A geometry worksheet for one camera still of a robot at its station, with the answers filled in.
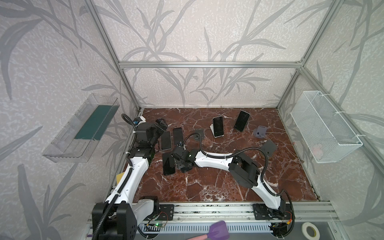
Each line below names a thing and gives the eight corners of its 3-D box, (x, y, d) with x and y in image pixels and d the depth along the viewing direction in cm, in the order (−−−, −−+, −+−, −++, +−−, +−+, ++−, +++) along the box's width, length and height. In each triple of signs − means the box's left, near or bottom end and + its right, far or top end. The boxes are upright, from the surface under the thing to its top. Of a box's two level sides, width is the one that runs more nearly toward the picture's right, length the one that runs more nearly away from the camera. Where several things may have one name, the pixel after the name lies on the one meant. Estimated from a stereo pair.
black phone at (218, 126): (212, 137, 105) (214, 125, 94) (212, 128, 110) (213, 116, 99) (222, 137, 105) (225, 125, 94) (222, 128, 110) (224, 116, 99)
